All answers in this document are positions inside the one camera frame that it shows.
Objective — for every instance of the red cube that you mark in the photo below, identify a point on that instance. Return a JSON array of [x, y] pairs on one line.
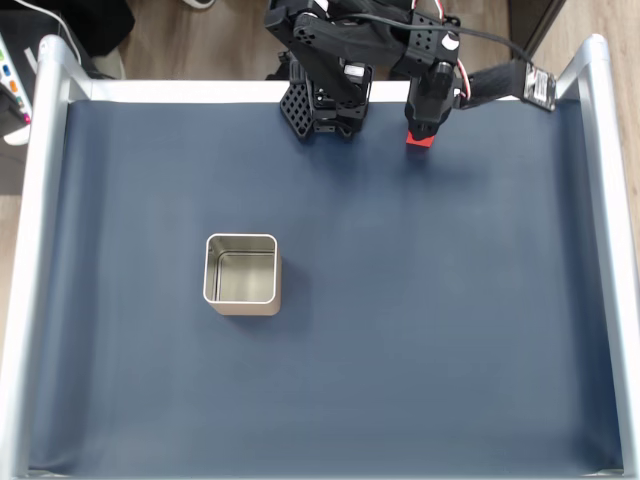
[[419, 142]]

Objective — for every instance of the square metal tin container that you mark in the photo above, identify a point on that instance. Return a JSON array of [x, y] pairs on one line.
[[240, 272]]

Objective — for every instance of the black cabinet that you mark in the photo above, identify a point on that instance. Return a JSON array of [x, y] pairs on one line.
[[542, 20]]

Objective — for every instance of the dark blue table mat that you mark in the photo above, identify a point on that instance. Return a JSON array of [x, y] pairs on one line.
[[400, 325]]

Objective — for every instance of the white round bin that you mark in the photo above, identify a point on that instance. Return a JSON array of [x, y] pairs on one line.
[[107, 65]]

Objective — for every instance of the black bag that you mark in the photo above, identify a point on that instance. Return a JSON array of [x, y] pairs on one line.
[[95, 25]]

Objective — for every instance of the white device with coloured buttons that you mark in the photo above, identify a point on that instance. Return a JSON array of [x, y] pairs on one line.
[[12, 85]]

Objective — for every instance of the black camera circuit board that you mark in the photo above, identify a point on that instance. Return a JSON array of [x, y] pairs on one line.
[[541, 87]]

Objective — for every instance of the silver aluminium table frame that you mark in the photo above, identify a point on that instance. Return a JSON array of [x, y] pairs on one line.
[[50, 125]]

